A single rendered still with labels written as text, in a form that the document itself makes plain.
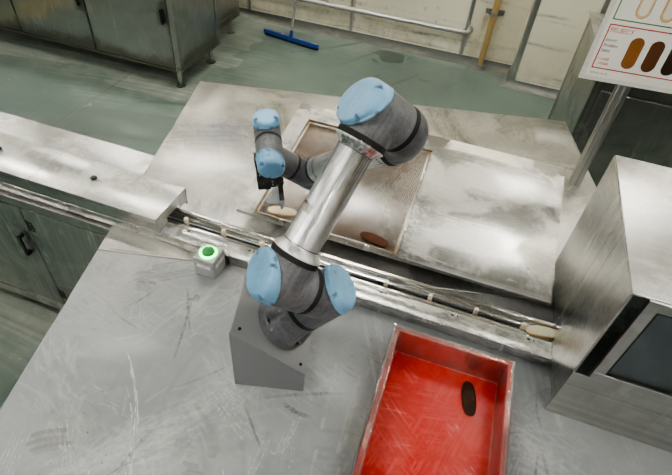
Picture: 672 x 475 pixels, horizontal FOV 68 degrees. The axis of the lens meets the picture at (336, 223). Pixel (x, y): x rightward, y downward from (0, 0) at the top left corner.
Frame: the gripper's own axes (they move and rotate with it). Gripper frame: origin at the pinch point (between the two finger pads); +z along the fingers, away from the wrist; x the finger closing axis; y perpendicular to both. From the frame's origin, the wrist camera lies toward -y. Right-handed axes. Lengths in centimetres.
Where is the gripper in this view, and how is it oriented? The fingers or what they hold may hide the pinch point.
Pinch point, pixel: (282, 196)
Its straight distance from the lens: 166.5
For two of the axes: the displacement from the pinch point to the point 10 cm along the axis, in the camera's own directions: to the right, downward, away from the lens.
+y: -9.9, 1.1, -1.0
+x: 1.5, 7.9, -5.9
